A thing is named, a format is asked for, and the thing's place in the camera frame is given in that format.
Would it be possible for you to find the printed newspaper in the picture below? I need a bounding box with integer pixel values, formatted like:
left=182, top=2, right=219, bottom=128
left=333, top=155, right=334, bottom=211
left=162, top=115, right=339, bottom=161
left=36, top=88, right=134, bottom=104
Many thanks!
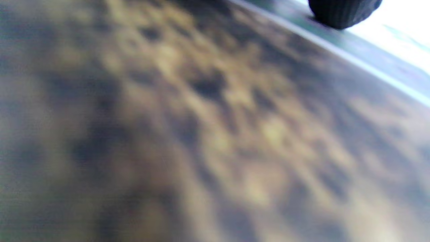
left=0, top=0, right=430, bottom=242

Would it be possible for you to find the person's left hand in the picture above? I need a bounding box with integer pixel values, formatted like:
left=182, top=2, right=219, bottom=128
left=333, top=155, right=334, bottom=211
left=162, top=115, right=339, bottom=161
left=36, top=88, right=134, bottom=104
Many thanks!
left=307, top=0, right=383, bottom=30

